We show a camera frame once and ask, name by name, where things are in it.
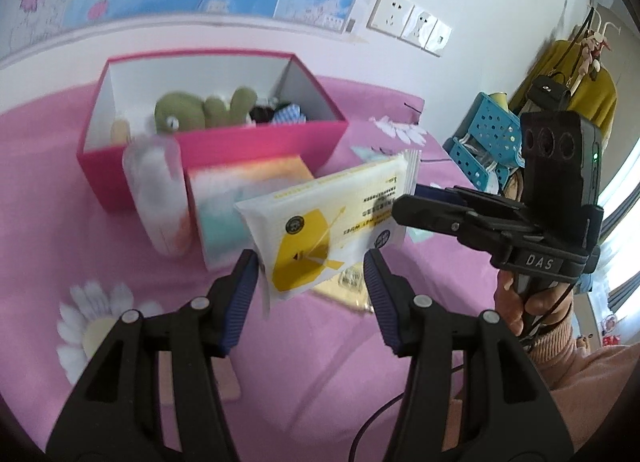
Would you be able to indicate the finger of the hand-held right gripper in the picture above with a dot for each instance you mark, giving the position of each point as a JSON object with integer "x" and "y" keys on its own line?
{"x": 440, "y": 214}
{"x": 432, "y": 191}

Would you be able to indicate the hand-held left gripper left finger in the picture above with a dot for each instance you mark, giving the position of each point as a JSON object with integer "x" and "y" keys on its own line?
{"x": 240, "y": 302}

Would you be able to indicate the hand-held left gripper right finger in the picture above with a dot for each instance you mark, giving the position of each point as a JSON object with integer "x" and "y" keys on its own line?
{"x": 380, "y": 302}

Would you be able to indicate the white yellow wipes pack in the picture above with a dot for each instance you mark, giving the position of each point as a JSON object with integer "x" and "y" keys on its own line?
{"x": 325, "y": 212}

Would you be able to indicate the pink cardboard box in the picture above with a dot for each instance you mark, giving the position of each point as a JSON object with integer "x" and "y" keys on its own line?
{"x": 250, "y": 147}

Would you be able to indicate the blue checked cloth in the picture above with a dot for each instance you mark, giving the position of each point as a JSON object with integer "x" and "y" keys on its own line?
{"x": 290, "y": 113}

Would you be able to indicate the green plush turtle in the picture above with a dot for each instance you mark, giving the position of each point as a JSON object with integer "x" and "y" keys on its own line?
{"x": 180, "y": 109}

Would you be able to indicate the black soft item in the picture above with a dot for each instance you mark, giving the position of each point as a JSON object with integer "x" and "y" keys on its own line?
{"x": 260, "y": 114}

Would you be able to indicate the peach soft pouch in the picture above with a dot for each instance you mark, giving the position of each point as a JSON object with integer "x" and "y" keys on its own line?
{"x": 120, "y": 129}

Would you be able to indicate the person's right hand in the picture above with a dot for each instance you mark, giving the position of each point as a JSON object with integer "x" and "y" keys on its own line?
{"x": 515, "y": 312}

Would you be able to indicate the gold tissue packet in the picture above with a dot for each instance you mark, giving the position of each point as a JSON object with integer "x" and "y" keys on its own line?
{"x": 350, "y": 282}

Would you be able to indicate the blue perforated plastic rack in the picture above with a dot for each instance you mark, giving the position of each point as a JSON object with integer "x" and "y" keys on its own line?
{"x": 485, "y": 132}

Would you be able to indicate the tan face mask sachet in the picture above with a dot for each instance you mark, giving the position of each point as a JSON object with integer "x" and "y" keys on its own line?
{"x": 231, "y": 382}

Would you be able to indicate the pastel tissue box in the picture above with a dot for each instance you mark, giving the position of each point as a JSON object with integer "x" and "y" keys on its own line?
{"x": 220, "y": 212}

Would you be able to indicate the black handbag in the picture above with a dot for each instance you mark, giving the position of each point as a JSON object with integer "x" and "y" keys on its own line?
{"x": 547, "y": 89}

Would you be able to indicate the pink flower bedsheet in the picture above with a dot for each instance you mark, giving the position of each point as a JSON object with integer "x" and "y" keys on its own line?
{"x": 310, "y": 367}

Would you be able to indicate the mustard yellow sweater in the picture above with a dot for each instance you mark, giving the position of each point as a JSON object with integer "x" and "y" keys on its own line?
{"x": 595, "y": 92}

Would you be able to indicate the yellow-green cup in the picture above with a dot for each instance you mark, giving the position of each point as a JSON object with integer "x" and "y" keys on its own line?
{"x": 497, "y": 100}

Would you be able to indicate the hanging plush doll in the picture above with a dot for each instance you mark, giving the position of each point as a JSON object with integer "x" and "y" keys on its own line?
{"x": 592, "y": 52}

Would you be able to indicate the white foam pump bottle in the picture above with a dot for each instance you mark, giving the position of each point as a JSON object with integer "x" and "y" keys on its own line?
{"x": 160, "y": 192}

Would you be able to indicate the red decoration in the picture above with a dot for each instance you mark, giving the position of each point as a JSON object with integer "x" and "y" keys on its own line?
{"x": 611, "y": 332}

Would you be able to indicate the white wall socket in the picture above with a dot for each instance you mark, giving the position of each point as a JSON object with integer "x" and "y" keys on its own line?
{"x": 437, "y": 37}
{"x": 419, "y": 24}
{"x": 391, "y": 12}

